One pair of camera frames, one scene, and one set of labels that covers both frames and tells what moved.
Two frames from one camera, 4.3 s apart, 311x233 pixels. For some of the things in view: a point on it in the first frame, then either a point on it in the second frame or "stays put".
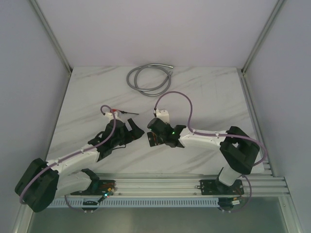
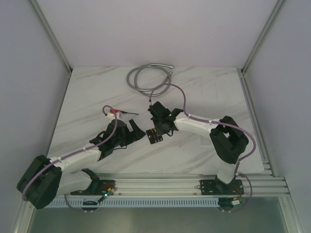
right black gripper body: (164, 140) -> (159, 127)
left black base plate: (97, 187) stays put
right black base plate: (215, 187) stays put
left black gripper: (129, 133) stays put
